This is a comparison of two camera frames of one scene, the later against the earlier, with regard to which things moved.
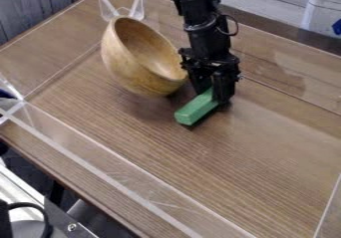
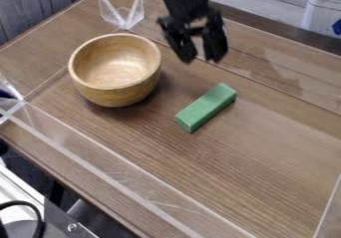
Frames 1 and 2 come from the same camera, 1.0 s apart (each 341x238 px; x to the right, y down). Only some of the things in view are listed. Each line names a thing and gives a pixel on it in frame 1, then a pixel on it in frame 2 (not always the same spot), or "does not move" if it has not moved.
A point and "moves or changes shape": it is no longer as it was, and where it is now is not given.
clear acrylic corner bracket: (110, 12) does not move
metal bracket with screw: (63, 224) does not move
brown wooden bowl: (141, 57) -> (116, 67)
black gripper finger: (201, 79) -> (175, 32)
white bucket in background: (321, 16) does not move
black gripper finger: (222, 83) -> (214, 39)
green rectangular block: (197, 108) moves or changes shape
